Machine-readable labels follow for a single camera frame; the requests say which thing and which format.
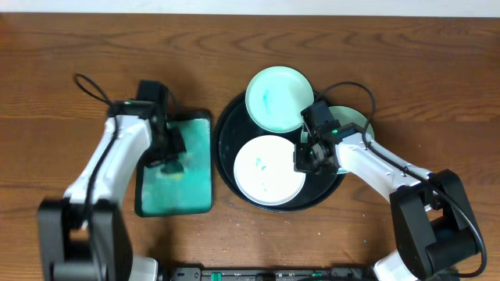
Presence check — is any mint green plate top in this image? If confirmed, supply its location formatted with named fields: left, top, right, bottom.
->
left=245, top=66, right=314, bottom=133

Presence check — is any white plate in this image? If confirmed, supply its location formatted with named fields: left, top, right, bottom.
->
left=234, top=135, right=306, bottom=206

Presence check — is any mint green plate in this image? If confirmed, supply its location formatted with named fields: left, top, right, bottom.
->
left=245, top=66, right=314, bottom=133
left=299, top=105, right=375, bottom=175

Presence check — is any round black tray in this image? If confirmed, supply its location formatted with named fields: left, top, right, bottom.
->
left=211, top=92, right=345, bottom=212

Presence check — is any green rectangular water tray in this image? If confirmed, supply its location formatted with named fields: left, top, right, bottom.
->
left=134, top=112, right=213, bottom=217

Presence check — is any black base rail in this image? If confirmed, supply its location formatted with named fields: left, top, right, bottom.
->
left=163, top=266, right=460, bottom=281

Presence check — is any right black cable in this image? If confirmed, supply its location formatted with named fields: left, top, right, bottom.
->
left=316, top=81, right=488, bottom=279

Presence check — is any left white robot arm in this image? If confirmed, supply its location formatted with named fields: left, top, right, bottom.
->
left=37, top=101, right=186, bottom=280

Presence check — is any green yellow sponge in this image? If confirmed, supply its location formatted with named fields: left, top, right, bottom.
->
left=160, top=161, right=184, bottom=179

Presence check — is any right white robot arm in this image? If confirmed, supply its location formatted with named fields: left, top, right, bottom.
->
left=294, top=123, right=488, bottom=280

